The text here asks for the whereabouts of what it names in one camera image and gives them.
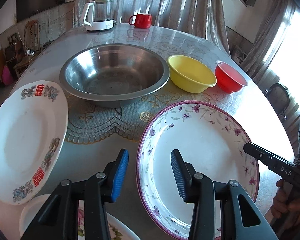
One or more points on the white glass electric kettle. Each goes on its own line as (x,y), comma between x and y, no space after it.
(98,15)

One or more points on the person's right hand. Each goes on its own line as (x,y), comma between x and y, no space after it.
(280,206)

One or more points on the large stainless steel bowl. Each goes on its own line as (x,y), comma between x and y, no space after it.
(114,75)

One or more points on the wooden chair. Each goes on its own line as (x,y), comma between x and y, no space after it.
(31,43)

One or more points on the red ceramic mug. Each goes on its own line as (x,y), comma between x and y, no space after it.
(141,20)

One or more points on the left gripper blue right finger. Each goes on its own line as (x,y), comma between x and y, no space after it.
(183,173)

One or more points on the yellow plastic bowl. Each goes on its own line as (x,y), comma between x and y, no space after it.
(190,74)

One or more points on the white plate red characters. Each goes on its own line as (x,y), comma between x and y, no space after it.
(33,124)

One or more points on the pink bag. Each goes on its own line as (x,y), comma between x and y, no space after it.
(7,77)

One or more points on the grey sheer curtain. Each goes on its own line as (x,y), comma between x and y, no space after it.
(202,18)

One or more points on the purple floral rimmed plate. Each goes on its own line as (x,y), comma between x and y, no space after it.
(208,138)

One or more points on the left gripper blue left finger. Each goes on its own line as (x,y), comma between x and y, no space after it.
(115,174)

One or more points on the white plate pink roses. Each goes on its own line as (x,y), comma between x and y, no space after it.
(117,229)

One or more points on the red plastic bowl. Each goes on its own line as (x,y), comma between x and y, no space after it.
(228,79)

